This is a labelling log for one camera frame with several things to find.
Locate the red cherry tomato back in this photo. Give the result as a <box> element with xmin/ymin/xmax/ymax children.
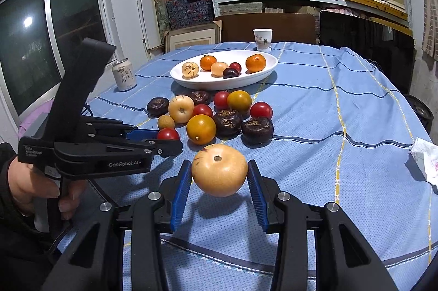
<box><xmin>214</xmin><ymin>91</ymin><xmax>229</xmax><ymax>111</ymax></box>

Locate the orange tangerine left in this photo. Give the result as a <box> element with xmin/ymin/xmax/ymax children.
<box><xmin>200</xmin><ymin>54</ymin><xmax>218</xmax><ymax>71</ymax></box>

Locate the stack of dark patterned boxes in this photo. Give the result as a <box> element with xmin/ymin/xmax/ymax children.
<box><xmin>166</xmin><ymin>0</ymin><xmax>214</xmax><ymax>29</ymax></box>

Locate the yellow orange tomato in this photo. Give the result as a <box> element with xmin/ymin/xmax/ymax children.
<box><xmin>186</xmin><ymin>114</ymin><xmax>216</xmax><ymax>145</ymax></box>

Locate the framed picture in carton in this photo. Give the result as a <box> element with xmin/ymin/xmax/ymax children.
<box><xmin>164</xmin><ymin>20</ymin><xmax>223</xmax><ymax>53</ymax></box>

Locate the pink cloth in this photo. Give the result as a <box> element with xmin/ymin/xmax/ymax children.
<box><xmin>18</xmin><ymin>99</ymin><xmax>53</xmax><ymax>138</ymax></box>

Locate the black flat panel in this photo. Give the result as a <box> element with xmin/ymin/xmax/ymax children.
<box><xmin>319</xmin><ymin>11</ymin><xmax>415</xmax><ymax>94</ymax></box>

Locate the orange tangerine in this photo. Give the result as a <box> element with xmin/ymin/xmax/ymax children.
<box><xmin>245</xmin><ymin>54</ymin><xmax>267</xmax><ymax>73</ymax></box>
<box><xmin>200</xmin><ymin>54</ymin><xmax>218</xmax><ymax>71</ymax></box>

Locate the person's left hand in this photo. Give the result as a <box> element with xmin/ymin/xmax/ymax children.
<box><xmin>7</xmin><ymin>157</ymin><xmax>87</xmax><ymax>221</ymax></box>

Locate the white beverage can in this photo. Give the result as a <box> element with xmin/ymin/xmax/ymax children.
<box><xmin>112</xmin><ymin>58</ymin><xmax>137</xmax><ymax>91</ymax></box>

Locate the red cherry tomato on plate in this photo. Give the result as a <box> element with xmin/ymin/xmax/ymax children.
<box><xmin>229</xmin><ymin>62</ymin><xmax>242</xmax><ymax>72</ymax></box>

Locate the red cherry tomato front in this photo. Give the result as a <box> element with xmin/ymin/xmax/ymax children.
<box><xmin>157</xmin><ymin>127</ymin><xmax>180</xmax><ymax>140</ymax></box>

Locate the dark purple fruit back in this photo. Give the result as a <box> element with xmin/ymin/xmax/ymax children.
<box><xmin>189</xmin><ymin>90</ymin><xmax>212</xmax><ymax>106</ymax></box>

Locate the small tan fruit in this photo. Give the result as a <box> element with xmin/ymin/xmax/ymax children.
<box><xmin>157</xmin><ymin>114</ymin><xmax>175</xmax><ymax>130</ymax></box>

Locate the crumpled white tissue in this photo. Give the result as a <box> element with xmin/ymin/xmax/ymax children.
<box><xmin>410</xmin><ymin>137</ymin><xmax>438</xmax><ymax>186</ymax></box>

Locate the large yellow pear fruit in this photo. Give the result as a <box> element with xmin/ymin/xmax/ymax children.
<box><xmin>192</xmin><ymin>143</ymin><xmax>248</xmax><ymax>198</ymax></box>

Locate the cracked beige fruit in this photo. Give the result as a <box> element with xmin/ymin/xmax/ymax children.
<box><xmin>181</xmin><ymin>61</ymin><xmax>199</xmax><ymax>79</ymax></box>

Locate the pale peach fruit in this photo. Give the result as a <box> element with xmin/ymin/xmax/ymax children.
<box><xmin>210</xmin><ymin>62</ymin><xmax>229</xmax><ymax>77</ymax></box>

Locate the blue checked tablecloth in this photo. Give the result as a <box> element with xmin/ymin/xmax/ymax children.
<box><xmin>56</xmin><ymin>41</ymin><xmax>438</xmax><ymax>291</ymax></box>

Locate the large dark purple fruit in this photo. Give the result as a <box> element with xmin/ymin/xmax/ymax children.
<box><xmin>241</xmin><ymin>117</ymin><xmax>274</xmax><ymax>145</ymax></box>

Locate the white paper cup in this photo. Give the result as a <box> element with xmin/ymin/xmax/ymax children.
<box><xmin>253</xmin><ymin>28</ymin><xmax>272</xmax><ymax>52</ymax></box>

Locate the red cherry tomato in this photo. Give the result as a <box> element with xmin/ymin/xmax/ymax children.
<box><xmin>229</xmin><ymin>62</ymin><xmax>242</xmax><ymax>72</ymax></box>
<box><xmin>249</xmin><ymin>102</ymin><xmax>273</xmax><ymax>119</ymax></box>
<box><xmin>157</xmin><ymin>127</ymin><xmax>180</xmax><ymax>140</ymax></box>
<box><xmin>214</xmin><ymin>91</ymin><xmax>229</xmax><ymax>111</ymax></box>
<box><xmin>192</xmin><ymin>104</ymin><xmax>214</xmax><ymax>117</ymax></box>

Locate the brown wooden board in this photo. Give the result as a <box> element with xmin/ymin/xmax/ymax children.
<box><xmin>217</xmin><ymin>13</ymin><xmax>316</xmax><ymax>44</ymax></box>

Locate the small dark plum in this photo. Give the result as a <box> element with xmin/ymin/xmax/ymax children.
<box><xmin>223</xmin><ymin>67</ymin><xmax>241</xmax><ymax>79</ymax></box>

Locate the yellow tomato back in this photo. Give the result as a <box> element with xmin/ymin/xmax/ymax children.
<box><xmin>227</xmin><ymin>90</ymin><xmax>252</xmax><ymax>114</ymax></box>

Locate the pale yellow apple fruit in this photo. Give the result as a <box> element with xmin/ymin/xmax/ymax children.
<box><xmin>169</xmin><ymin>95</ymin><xmax>195</xmax><ymax>124</ymax></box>

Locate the orange tangerine right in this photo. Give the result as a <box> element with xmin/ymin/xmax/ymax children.
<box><xmin>245</xmin><ymin>54</ymin><xmax>267</xmax><ymax>73</ymax></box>

